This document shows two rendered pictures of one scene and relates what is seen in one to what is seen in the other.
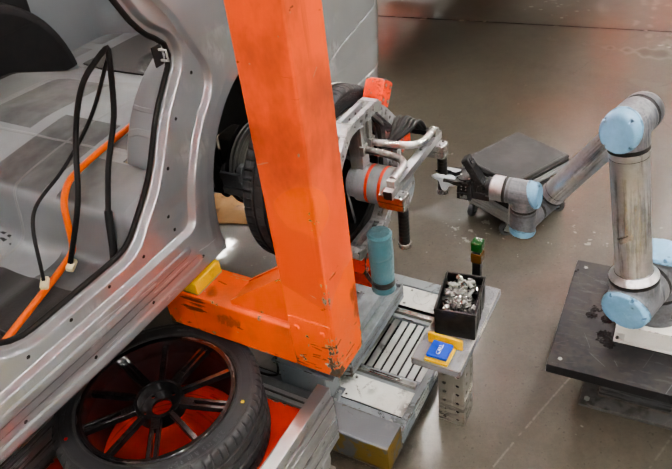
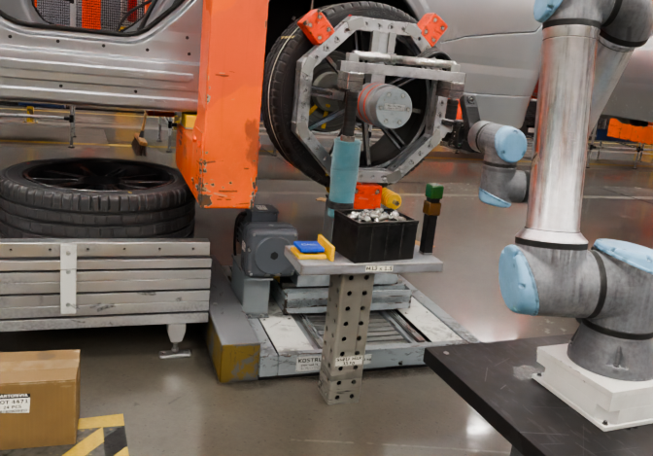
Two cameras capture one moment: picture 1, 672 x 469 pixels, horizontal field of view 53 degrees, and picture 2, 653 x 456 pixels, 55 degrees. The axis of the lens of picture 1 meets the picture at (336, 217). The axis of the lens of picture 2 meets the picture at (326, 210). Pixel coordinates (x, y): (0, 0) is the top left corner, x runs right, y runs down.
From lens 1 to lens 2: 1.74 m
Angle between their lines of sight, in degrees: 39
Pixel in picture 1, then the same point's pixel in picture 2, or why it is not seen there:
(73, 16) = not seen: hidden behind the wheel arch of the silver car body
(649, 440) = not seen: outside the picture
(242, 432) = (101, 201)
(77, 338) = (51, 53)
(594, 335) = (517, 365)
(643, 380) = (512, 410)
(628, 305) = (512, 261)
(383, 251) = (339, 156)
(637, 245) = (545, 170)
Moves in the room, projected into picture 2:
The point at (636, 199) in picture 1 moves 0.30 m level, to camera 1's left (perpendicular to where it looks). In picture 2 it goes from (553, 93) to (427, 79)
